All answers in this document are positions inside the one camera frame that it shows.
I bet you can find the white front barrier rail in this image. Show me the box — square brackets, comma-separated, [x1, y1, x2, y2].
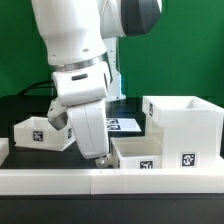
[0, 168, 224, 195]

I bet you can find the white drawer box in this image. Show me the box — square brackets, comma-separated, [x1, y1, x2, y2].
[14, 116, 75, 151]
[111, 136, 162, 169]

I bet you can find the black cable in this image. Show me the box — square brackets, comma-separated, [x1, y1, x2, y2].
[18, 79, 56, 97]

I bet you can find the white left barrier rail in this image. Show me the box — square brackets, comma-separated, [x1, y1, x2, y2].
[0, 138, 9, 166]

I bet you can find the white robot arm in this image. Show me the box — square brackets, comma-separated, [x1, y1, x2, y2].
[31, 0, 162, 159]

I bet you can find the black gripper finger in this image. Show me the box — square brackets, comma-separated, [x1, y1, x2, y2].
[95, 157, 109, 167]

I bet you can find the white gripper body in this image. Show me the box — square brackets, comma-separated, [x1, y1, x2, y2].
[53, 62, 110, 159]

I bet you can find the white drawer cabinet frame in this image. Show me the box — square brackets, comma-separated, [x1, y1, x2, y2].
[142, 96, 224, 168]

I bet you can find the white marker sheet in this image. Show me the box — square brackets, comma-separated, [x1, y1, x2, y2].
[106, 118, 141, 132]

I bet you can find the white front drawer box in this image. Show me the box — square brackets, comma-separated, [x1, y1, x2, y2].
[111, 136, 162, 169]

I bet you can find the white barrier rail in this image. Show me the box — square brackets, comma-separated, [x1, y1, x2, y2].
[0, 138, 9, 166]
[0, 168, 224, 195]

